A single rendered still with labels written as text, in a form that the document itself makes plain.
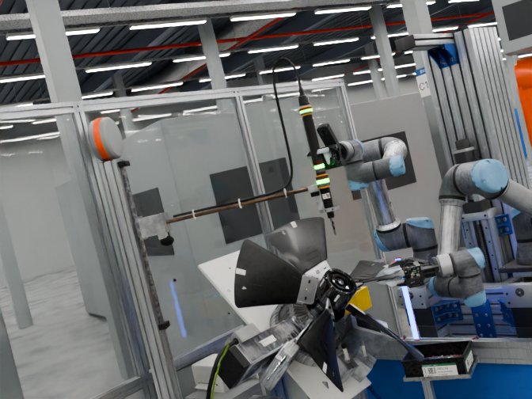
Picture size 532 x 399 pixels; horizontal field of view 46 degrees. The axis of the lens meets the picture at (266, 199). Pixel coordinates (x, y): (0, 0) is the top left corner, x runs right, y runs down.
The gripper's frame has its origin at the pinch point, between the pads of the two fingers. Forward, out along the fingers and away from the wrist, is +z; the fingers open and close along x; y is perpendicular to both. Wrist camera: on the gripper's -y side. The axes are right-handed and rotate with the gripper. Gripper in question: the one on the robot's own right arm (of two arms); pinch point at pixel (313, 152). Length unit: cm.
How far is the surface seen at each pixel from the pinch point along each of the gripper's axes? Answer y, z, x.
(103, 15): -279, -505, 552
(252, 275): 33.8, 29.5, 15.7
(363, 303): 65, -40, 15
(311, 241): 30.8, -3.5, 10.9
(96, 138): -22, 36, 62
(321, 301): 48, 14, 3
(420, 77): -74, -678, 168
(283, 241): 28.6, -1.5, 21.0
